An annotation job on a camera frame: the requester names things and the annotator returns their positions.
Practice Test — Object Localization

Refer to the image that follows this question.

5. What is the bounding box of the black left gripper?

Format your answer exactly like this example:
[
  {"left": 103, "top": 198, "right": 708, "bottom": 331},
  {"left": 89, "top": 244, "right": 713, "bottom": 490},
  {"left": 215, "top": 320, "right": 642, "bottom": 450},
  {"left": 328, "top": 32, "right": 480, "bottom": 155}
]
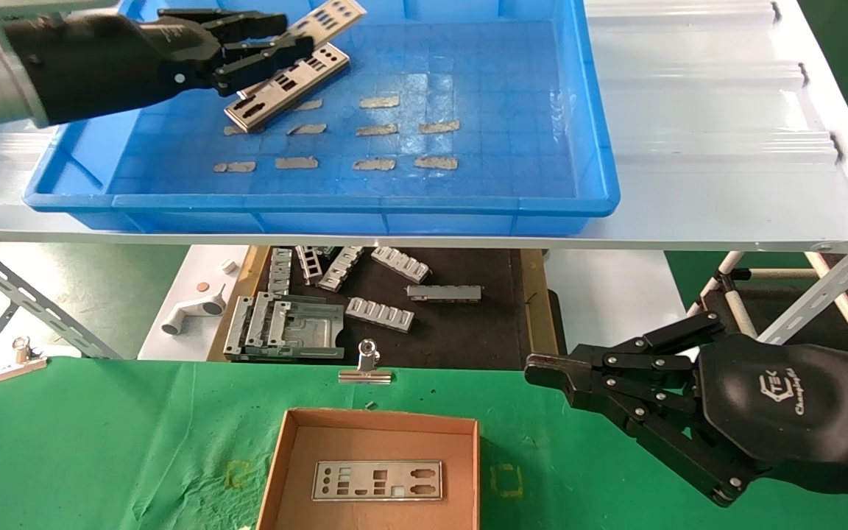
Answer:
[{"left": 4, "top": 9, "right": 316, "bottom": 127}]

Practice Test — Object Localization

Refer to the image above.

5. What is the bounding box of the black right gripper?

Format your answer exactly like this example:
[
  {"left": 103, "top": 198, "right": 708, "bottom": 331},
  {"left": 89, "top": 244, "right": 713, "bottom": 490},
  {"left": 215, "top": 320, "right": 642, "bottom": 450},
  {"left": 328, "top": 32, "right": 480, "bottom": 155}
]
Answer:
[{"left": 525, "top": 311, "right": 848, "bottom": 509}]

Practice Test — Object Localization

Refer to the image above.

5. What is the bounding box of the silver metal I/O shield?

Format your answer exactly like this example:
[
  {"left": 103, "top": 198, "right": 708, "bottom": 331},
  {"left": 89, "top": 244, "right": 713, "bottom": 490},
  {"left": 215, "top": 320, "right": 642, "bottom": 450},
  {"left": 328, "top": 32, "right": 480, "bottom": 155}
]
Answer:
[
  {"left": 224, "top": 43, "right": 351, "bottom": 134},
  {"left": 312, "top": 460, "right": 444, "bottom": 503},
  {"left": 236, "top": 0, "right": 368, "bottom": 100}
]

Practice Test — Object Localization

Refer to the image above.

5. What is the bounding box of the black tray of metal parts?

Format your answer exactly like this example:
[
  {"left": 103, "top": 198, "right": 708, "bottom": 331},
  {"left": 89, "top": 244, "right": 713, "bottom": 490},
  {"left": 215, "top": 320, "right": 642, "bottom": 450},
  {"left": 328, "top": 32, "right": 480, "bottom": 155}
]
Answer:
[{"left": 207, "top": 247, "right": 566, "bottom": 371}]

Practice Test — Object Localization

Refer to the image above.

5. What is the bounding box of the black parts mat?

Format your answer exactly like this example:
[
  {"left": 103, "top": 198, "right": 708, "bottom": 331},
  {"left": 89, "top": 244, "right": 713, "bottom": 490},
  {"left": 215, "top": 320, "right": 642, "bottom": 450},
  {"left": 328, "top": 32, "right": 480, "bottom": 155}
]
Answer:
[{"left": 251, "top": 247, "right": 546, "bottom": 371}]

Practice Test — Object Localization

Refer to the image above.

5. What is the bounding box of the blue plastic tray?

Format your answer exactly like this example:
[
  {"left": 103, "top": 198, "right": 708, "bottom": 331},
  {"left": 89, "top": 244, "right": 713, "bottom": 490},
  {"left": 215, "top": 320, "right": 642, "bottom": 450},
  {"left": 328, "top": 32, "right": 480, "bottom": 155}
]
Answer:
[{"left": 24, "top": 0, "right": 621, "bottom": 236}]

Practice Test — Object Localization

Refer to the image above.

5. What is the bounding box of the brown cardboard box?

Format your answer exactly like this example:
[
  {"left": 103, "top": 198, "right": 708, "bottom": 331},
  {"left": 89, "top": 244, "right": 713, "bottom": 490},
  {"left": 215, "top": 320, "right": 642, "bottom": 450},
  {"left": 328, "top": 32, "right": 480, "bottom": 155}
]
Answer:
[{"left": 257, "top": 409, "right": 481, "bottom": 530}]

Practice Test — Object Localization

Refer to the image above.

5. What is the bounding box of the long cream rack pipe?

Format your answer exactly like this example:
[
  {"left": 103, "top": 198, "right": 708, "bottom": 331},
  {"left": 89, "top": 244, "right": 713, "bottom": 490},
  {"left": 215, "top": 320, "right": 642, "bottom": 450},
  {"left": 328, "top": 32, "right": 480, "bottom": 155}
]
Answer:
[{"left": 718, "top": 280, "right": 756, "bottom": 338}]

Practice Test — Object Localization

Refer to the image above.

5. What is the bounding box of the white rack leg pipe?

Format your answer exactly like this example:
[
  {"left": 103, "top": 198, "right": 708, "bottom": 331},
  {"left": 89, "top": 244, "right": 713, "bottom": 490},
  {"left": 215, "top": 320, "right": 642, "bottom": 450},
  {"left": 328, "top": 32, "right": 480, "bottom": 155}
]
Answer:
[{"left": 699, "top": 252, "right": 747, "bottom": 297}]

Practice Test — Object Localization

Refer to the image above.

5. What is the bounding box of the black rack mat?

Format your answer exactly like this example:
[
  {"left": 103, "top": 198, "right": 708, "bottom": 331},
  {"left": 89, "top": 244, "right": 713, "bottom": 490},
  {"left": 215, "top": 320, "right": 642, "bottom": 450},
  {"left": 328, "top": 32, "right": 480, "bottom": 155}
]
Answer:
[{"left": 744, "top": 281, "right": 848, "bottom": 347}]

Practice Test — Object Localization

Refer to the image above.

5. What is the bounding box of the cream rack cross pipe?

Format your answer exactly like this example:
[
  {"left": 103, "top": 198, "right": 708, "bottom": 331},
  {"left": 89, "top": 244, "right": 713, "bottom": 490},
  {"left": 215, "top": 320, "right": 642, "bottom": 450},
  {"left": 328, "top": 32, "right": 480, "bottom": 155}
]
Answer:
[{"left": 733, "top": 268, "right": 821, "bottom": 281}]

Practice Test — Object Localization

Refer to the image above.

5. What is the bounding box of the grey metal bar part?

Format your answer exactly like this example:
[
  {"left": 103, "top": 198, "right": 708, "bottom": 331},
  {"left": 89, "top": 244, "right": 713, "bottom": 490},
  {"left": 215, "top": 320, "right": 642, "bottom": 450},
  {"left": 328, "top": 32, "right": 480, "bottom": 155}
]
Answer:
[{"left": 406, "top": 284, "right": 483, "bottom": 303}]

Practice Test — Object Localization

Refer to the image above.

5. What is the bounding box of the grey finned metal part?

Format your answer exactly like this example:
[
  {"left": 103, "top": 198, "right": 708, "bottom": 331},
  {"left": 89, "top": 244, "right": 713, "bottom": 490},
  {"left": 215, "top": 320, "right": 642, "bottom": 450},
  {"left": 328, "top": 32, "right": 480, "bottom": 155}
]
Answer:
[
  {"left": 370, "top": 247, "right": 432, "bottom": 284},
  {"left": 345, "top": 297, "right": 415, "bottom": 333}
]

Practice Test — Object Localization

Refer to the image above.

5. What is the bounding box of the silver binder clip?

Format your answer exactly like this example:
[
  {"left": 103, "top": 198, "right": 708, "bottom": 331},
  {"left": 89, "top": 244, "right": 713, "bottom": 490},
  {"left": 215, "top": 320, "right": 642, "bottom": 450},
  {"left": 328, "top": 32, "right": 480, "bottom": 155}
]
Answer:
[
  {"left": 338, "top": 339, "right": 393, "bottom": 385},
  {"left": 0, "top": 336, "right": 48, "bottom": 384}
]

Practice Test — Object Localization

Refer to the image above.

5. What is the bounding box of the large grey metal plate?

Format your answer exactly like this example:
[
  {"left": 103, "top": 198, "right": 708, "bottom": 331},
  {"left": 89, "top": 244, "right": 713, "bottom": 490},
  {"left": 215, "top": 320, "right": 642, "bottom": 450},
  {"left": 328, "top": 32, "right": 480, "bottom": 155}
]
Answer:
[{"left": 247, "top": 294, "right": 346, "bottom": 361}]

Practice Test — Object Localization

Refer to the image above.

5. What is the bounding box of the white metal shelf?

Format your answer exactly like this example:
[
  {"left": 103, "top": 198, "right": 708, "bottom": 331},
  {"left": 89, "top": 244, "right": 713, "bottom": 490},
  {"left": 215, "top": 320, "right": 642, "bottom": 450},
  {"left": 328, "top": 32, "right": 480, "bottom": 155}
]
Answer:
[{"left": 0, "top": 0, "right": 848, "bottom": 255}]

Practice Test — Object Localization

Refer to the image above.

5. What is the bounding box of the white perforated shelf post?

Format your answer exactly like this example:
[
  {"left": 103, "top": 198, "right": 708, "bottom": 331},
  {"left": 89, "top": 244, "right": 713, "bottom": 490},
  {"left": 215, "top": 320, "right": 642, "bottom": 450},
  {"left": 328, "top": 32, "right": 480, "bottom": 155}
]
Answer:
[
  {"left": 0, "top": 239, "right": 123, "bottom": 360},
  {"left": 755, "top": 225, "right": 848, "bottom": 347}
]

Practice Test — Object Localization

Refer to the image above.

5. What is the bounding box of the grey slotted metal bracket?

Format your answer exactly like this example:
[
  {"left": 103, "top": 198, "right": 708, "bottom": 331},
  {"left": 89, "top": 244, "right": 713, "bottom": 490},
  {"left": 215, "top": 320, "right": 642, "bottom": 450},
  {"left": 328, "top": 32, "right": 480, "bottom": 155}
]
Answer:
[
  {"left": 267, "top": 248, "right": 294, "bottom": 295},
  {"left": 319, "top": 246, "right": 366, "bottom": 293},
  {"left": 295, "top": 246, "right": 325, "bottom": 286}
]

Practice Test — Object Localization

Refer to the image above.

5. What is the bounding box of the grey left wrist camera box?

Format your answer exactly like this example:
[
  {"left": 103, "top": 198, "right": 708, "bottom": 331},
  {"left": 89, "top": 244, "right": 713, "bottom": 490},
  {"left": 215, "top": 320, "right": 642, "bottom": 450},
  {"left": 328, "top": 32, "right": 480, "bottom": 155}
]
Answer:
[{"left": 0, "top": 0, "right": 127, "bottom": 30}]

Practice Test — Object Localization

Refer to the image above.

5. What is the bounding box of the grey metal frame bracket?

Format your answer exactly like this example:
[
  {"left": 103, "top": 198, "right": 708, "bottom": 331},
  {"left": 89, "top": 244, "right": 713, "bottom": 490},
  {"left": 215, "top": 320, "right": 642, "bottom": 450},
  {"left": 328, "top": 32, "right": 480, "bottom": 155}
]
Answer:
[{"left": 223, "top": 292, "right": 278, "bottom": 359}]

